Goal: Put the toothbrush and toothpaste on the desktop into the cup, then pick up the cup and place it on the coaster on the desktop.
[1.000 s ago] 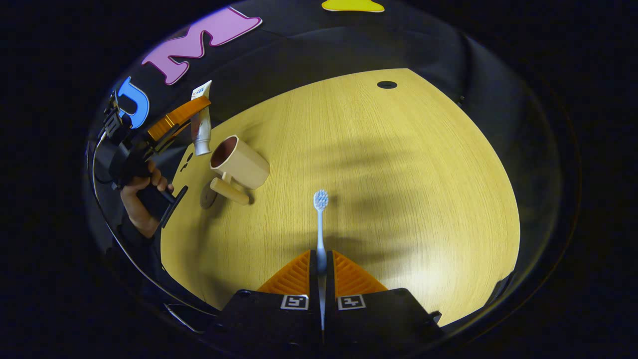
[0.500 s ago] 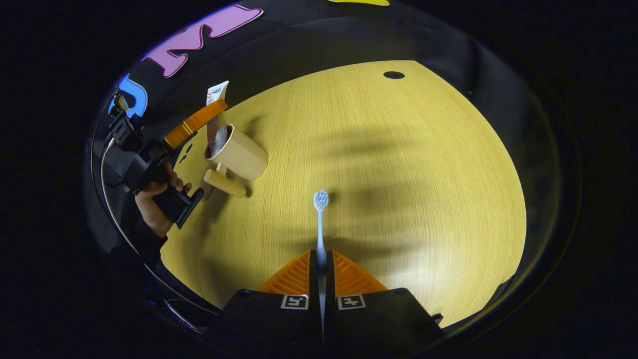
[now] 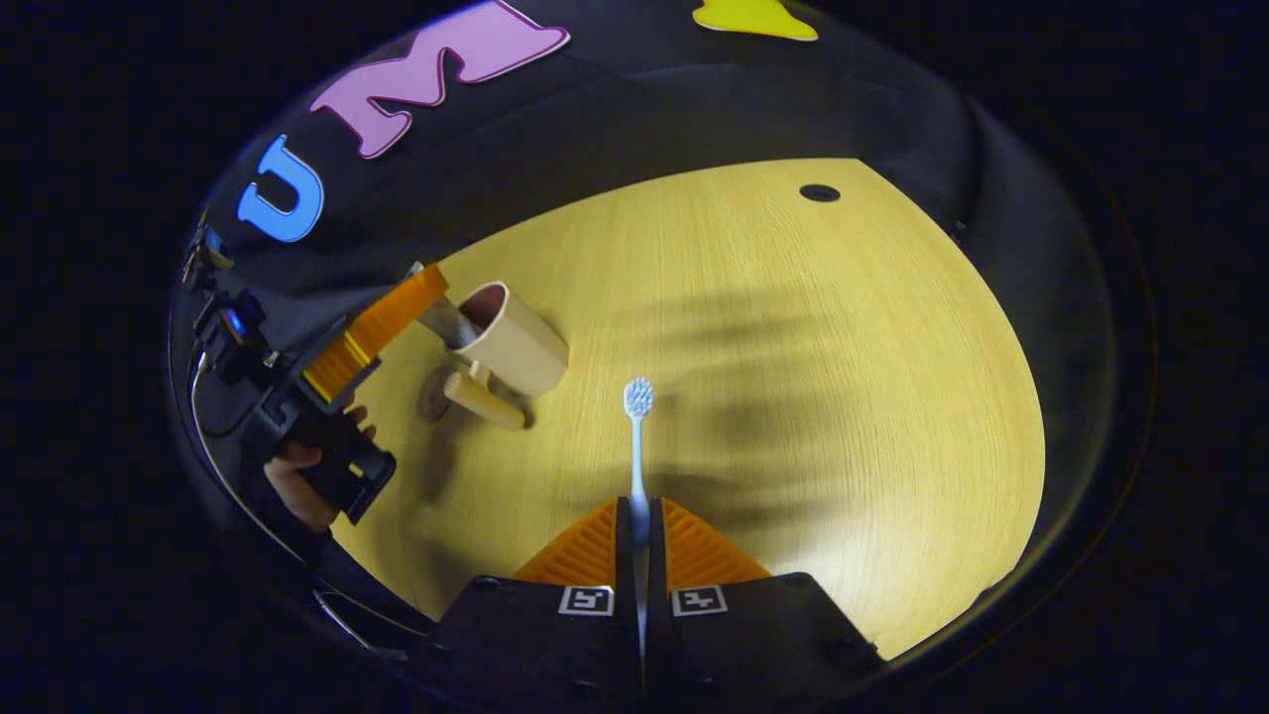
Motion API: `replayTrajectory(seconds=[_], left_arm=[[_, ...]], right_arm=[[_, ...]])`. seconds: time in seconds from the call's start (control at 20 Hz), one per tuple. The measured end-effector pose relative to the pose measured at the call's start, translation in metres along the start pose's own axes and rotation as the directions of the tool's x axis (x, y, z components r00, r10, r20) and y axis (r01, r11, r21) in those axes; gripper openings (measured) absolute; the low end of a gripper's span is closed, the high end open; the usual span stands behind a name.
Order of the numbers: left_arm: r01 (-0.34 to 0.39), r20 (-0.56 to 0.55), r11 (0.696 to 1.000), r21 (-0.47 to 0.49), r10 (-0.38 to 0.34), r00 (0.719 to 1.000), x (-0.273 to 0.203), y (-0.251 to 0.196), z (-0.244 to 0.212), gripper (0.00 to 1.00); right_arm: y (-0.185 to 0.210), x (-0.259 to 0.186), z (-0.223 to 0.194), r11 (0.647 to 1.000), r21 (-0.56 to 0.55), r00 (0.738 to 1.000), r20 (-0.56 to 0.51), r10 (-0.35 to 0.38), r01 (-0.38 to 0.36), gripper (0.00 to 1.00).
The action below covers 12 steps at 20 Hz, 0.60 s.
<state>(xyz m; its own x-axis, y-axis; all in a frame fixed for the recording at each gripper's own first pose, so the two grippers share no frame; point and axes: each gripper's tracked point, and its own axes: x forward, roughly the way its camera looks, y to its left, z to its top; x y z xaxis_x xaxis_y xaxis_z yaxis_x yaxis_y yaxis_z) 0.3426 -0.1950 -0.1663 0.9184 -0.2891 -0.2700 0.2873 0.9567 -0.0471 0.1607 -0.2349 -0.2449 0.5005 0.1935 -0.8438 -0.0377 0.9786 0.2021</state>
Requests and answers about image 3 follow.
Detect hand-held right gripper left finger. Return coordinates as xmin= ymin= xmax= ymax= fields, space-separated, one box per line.
xmin=426 ymin=498 xmax=635 ymax=711

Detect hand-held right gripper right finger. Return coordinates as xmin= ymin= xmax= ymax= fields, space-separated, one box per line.
xmin=646 ymin=498 xmax=883 ymax=707

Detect beige cup with handle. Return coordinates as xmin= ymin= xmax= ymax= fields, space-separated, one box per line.
xmin=443 ymin=282 xmax=571 ymax=432

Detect light blue toothbrush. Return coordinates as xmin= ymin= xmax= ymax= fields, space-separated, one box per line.
xmin=623 ymin=376 xmax=655 ymax=655

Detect wooden desktop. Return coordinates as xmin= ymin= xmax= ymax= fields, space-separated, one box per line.
xmin=327 ymin=157 xmax=1047 ymax=660

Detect black backdrop cloth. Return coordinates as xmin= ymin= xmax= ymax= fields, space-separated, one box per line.
xmin=169 ymin=0 xmax=1121 ymax=616

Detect left gripper cables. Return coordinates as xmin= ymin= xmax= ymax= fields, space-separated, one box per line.
xmin=186 ymin=352 xmax=437 ymax=660

